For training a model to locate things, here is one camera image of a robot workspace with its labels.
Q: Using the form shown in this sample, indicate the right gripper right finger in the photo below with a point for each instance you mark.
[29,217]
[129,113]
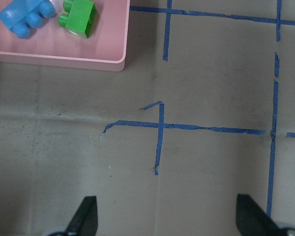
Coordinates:
[251,220]

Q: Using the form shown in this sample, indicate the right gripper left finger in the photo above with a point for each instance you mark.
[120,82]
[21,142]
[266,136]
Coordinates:
[83,223]

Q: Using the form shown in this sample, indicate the green toy block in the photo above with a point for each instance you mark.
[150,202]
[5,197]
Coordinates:
[78,17]

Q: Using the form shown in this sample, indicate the blue toy block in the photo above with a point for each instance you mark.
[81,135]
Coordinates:
[21,16]

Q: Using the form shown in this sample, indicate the pink plastic box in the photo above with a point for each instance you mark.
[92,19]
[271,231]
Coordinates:
[52,45]

